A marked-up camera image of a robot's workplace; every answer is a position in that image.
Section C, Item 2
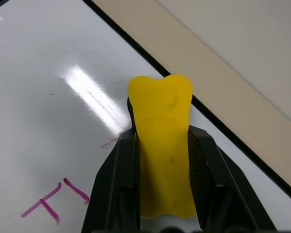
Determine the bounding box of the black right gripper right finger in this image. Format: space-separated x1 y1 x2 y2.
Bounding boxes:
188 124 273 233

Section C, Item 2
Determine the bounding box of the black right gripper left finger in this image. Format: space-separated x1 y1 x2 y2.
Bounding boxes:
81 131 141 233

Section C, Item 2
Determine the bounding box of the yellow whiteboard eraser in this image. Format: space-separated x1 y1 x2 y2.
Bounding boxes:
127 73 196 220

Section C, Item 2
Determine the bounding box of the black-framed whiteboard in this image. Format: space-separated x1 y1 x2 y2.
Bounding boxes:
0 0 291 233

